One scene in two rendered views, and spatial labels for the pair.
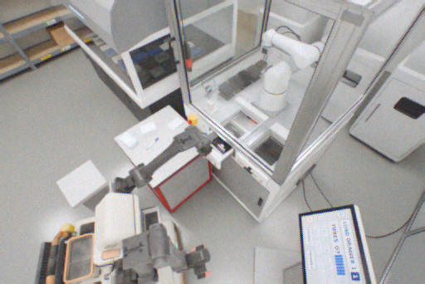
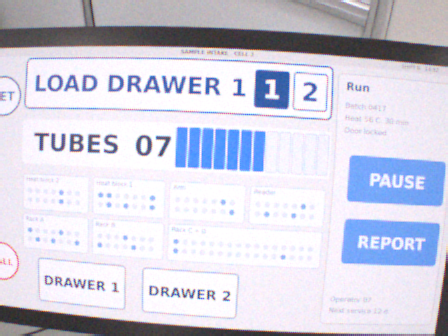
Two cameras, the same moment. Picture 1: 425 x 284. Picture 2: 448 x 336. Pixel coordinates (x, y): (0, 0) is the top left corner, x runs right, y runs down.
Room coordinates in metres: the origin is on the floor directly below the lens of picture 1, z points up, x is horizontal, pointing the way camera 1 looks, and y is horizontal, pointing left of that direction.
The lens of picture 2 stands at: (0.14, -0.22, 1.40)
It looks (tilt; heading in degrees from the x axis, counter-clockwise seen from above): 46 degrees down; 264
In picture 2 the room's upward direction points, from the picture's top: straight up
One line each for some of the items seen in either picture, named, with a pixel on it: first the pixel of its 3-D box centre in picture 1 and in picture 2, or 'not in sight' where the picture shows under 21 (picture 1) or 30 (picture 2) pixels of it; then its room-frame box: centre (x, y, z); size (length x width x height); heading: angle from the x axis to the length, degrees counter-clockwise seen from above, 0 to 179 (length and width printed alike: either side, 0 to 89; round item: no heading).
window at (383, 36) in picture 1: (360, 78); not in sight; (0.88, -0.77, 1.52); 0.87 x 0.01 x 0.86; 129
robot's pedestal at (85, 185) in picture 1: (103, 200); not in sight; (0.77, 1.01, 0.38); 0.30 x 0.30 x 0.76; 42
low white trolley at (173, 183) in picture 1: (170, 163); not in sight; (1.11, 0.43, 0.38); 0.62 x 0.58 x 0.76; 39
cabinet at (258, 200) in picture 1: (258, 145); not in sight; (1.25, -0.47, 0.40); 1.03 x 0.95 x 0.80; 39
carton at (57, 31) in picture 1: (63, 31); not in sight; (3.98, 2.54, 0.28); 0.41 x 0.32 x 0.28; 132
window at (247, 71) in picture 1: (229, 80); not in sight; (0.97, -0.11, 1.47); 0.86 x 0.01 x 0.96; 39
